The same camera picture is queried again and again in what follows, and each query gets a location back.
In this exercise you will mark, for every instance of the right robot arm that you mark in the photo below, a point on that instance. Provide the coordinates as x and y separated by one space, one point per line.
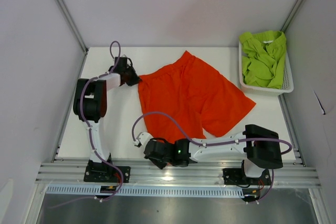
256 147

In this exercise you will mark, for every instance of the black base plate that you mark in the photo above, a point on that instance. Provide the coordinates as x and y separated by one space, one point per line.
101 174
236 176

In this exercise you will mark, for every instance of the green shorts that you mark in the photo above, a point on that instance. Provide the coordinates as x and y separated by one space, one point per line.
264 58

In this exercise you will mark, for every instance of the aluminium front rail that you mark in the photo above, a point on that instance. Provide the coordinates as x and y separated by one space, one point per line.
144 173

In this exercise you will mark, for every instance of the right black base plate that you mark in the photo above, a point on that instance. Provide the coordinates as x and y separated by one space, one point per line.
236 176

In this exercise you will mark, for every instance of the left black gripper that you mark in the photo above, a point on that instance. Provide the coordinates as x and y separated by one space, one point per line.
136 80

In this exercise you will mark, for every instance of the orange shorts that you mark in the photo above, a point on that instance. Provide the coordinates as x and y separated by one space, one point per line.
190 97

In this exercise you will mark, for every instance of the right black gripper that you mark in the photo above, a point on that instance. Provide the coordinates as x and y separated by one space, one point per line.
160 165

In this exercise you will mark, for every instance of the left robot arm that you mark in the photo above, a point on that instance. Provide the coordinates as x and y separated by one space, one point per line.
91 103

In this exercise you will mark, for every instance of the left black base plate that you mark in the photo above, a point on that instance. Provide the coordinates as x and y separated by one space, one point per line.
101 174

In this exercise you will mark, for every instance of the left aluminium corner post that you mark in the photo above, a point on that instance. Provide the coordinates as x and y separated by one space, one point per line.
71 24

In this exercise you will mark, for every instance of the white slotted cable duct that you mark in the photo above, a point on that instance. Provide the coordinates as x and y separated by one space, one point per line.
152 191

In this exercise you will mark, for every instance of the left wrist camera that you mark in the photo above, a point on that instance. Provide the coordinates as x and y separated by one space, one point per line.
124 59

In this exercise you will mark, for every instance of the white plastic basket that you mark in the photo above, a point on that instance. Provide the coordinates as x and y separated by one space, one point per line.
287 84

